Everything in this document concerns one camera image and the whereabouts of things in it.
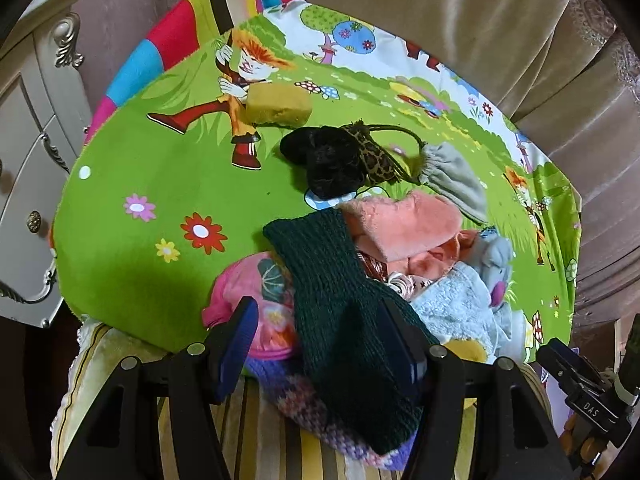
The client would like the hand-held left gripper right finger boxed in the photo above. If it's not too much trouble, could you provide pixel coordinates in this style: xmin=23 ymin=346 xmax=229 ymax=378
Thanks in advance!
xmin=377 ymin=296 xmax=581 ymax=480

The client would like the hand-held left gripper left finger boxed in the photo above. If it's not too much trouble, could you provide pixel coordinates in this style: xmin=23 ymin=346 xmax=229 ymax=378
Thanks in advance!
xmin=50 ymin=296 xmax=261 ymax=480

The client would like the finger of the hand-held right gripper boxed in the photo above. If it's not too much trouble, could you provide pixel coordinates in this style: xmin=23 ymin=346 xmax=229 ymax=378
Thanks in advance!
xmin=536 ymin=337 xmax=601 ymax=391

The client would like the dark green knitted scarf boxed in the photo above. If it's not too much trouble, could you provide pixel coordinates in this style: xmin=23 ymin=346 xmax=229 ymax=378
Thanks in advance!
xmin=262 ymin=207 xmax=441 ymax=456

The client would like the grey plush toy pink nose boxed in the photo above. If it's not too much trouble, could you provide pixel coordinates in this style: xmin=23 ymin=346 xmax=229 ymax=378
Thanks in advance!
xmin=472 ymin=227 xmax=516 ymax=311

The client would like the grey drawstring pouch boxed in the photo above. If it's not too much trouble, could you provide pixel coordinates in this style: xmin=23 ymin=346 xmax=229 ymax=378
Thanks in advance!
xmin=417 ymin=142 xmax=490 ymax=225

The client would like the person's right hand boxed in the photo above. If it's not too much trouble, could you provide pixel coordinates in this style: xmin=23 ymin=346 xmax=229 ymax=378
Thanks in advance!
xmin=560 ymin=419 xmax=606 ymax=467

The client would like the light blue fuzzy cloth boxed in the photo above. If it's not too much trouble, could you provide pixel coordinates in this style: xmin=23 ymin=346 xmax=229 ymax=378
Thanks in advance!
xmin=410 ymin=262 xmax=526 ymax=361

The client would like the mustard yellow cloth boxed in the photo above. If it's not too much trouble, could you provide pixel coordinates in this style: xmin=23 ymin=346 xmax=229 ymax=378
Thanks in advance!
xmin=442 ymin=337 xmax=488 ymax=366

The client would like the pink printed cloth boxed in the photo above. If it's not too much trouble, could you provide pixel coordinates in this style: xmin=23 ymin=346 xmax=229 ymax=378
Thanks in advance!
xmin=202 ymin=252 xmax=301 ymax=361

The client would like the purple knitted cloth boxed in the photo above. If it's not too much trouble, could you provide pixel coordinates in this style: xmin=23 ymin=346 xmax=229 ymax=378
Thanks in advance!
xmin=245 ymin=355 xmax=416 ymax=471

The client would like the striped yellow bedding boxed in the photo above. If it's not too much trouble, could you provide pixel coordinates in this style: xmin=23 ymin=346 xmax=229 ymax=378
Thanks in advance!
xmin=50 ymin=315 xmax=556 ymax=480

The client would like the peach fuzzy cloth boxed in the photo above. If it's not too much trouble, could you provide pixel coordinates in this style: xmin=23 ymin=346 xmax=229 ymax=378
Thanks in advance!
xmin=342 ymin=192 xmax=481 ymax=291

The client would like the cartoon printed blanket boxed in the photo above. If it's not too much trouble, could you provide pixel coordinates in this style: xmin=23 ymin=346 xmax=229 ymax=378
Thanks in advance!
xmin=52 ymin=0 xmax=583 ymax=361

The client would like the black fuzzy cloth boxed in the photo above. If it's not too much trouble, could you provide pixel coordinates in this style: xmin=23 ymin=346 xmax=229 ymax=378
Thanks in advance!
xmin=279 ymin=127 xmax=371 ymax=200

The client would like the yellow sponge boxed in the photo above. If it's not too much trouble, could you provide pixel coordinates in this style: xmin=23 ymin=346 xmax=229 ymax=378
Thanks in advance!
xmin=243 ymin=85 xmax=313 ymax=127

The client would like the white carved nightstand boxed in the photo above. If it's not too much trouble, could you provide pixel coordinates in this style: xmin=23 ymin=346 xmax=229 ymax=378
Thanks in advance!
xmin=0 ymin=0 xmax=96 ymax=331

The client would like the leopard print drawstring pouch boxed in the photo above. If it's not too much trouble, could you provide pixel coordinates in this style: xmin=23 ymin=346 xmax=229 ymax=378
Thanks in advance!
xmin=342 ymin=120 xmax=426 ymax=186

